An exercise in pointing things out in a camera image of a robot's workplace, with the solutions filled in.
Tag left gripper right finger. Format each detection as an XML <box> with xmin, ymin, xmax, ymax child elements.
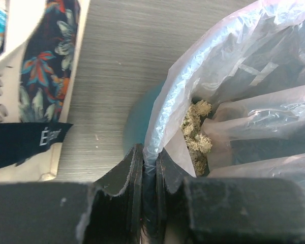
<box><xmin>156</xmin><ymin>151</ymin><xmax>305</xmax><ymax>243</ymax></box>

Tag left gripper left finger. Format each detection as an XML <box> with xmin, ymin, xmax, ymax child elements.
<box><xmin>0</xmin><ymin>144</ymin><xmax>143</xmax><ymax>243</ymax></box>

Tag teal trash bin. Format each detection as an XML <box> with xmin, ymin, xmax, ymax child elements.
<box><xmin>123</xmin><ymin>82</ymin><xmax>165</xmax><ymax>155</ymax></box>

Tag translucent plastic bin liner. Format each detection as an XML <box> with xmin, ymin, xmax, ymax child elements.
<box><xmin>142</xmin><ymin>0</ymin><xmax>305</xmax><ymax>184</ymax></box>

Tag litter clumps in bin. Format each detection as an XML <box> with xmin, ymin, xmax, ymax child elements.
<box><xmin>181</xmin><ymin>100</ymin><xmax>212</xmax><ymax>176</ymax></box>

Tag beige canvas tote bag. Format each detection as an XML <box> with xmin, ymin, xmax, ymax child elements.
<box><xmin>0</xmin><ymin>1</ymin><xmax>89</xmax><ymax>182</ymax></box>

